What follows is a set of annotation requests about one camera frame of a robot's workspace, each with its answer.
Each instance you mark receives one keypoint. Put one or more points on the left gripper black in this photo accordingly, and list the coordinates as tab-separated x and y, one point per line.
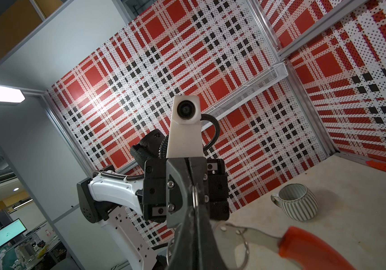
173	187

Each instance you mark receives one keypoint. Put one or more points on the key organizer with red handle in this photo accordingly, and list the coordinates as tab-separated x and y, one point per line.
303	249

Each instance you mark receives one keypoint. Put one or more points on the computer monitor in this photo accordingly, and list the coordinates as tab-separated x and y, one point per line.
11	231

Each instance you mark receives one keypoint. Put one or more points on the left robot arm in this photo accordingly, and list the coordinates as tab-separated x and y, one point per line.
104	199

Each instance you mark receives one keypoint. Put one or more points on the white wire mesh basket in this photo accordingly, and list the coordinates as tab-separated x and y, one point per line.
248	91

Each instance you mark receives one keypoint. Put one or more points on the grey striped ceramic mug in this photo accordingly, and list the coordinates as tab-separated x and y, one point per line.
297	201

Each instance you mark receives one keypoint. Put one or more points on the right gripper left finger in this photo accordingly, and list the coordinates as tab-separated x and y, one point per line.
192	242

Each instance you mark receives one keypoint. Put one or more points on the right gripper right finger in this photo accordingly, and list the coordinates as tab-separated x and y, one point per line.
209	255

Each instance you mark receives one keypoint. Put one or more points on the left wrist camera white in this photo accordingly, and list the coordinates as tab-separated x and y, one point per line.
185	139

